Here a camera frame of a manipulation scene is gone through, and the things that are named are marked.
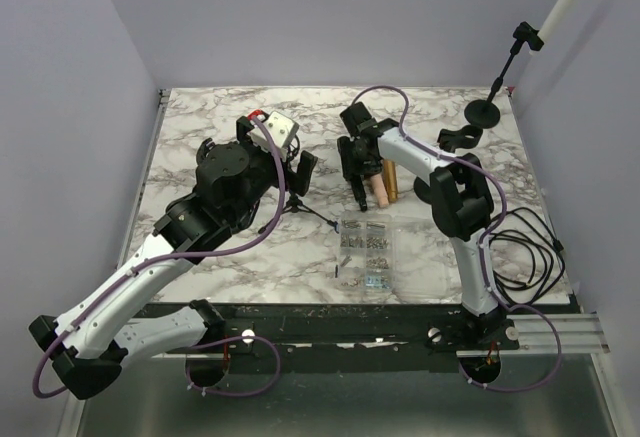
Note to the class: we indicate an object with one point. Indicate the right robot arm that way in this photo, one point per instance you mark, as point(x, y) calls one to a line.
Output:
point(455, 188)

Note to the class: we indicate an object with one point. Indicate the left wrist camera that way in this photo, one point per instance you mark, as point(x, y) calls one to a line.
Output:
point(281, 128)

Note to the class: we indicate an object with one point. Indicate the clear plastic screw box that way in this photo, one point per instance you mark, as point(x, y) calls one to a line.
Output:
point(380, 254)

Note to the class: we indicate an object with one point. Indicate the black microphone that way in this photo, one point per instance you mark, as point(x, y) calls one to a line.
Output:
point(359, 193)

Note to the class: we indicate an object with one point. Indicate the black tripod mic stand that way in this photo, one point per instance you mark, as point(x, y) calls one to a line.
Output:
point(295, 205)

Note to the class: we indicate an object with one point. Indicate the gold microphone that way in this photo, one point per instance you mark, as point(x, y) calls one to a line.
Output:
point(390, 180)

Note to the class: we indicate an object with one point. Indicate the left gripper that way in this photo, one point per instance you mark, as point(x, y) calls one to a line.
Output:
point(299, 180)

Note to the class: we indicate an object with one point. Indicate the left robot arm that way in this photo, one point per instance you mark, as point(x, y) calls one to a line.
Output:
point(90, 345)

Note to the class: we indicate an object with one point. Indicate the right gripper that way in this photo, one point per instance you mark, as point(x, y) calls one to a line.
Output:
point(349, 166)

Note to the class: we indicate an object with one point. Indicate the aluminium mounting rail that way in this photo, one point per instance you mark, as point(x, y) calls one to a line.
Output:
point(431, 330)

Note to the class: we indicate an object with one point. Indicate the pink microphone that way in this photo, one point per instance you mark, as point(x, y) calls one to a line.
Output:
point(379, 190)

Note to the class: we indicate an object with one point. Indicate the round base mic stand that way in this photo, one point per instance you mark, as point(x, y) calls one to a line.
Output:
point(483, 113)
point(466, 137)

